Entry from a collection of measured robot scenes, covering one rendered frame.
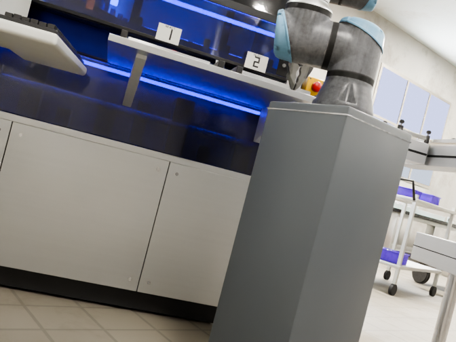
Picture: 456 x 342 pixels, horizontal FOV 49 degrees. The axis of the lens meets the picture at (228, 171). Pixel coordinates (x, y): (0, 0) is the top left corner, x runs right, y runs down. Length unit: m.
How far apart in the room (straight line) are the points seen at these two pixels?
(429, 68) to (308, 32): 7.50
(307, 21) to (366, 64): 0.17
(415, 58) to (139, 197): 6.90
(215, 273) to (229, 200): 0.28
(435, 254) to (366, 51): 1.20
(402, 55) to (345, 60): 6.84
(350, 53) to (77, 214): 1.10
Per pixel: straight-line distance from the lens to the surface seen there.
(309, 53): 1.24
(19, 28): 1.30
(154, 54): 1.46
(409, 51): 8.22
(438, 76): 8.93
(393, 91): 7.90
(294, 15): 1.25
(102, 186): 1.84
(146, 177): 1.84
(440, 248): 2.22
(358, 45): 1.24
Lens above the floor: 0.59
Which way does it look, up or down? level
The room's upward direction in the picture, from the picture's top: 14 degrees clockwise
